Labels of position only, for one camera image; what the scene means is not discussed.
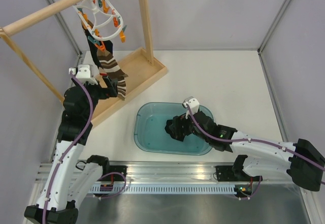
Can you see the orange clothes peg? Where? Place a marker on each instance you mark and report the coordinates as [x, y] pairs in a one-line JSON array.
[[100, 47]]

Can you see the white round clip hanger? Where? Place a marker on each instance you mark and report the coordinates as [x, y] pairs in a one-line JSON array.
[[100, 18]]

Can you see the teal clothes peg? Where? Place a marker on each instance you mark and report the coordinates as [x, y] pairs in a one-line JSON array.
[[94, 41]]

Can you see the brown striped sock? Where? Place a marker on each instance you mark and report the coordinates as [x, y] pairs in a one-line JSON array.
[[113, 70]]

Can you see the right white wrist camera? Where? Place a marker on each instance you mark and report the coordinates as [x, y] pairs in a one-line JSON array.
[[192, 104]]

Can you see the yellow-orange clothes peg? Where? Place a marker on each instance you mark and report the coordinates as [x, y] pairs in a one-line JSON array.
[[122, 36]]

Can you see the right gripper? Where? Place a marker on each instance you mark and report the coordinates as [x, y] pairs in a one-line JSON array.
[[185, 120]]

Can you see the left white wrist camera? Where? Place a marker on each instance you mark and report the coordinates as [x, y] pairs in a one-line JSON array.
[[83, 71]]

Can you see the black sock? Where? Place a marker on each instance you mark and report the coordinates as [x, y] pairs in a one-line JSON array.
[[177, 130]]

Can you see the teal plastic basin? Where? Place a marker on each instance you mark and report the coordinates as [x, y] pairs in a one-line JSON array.
[[158, 129]]

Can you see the aluminium mounting rail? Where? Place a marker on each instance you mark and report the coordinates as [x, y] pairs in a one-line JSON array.
[[166, 172]]

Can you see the wooden hanging rack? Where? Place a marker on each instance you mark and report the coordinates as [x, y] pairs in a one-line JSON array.
[[142, 67]]

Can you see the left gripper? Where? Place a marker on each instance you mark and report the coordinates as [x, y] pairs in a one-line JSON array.
[[111, 91]]

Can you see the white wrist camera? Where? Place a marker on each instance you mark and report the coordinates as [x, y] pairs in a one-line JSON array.
[[192, 104], [83, 71]]

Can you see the white slotted cable duct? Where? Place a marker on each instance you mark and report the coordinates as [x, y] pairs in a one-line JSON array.
[[177, 189]]

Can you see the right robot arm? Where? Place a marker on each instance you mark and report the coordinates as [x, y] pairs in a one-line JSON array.
[[299, 161]]

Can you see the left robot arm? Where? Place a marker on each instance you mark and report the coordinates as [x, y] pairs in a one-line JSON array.
[[61, 198]]

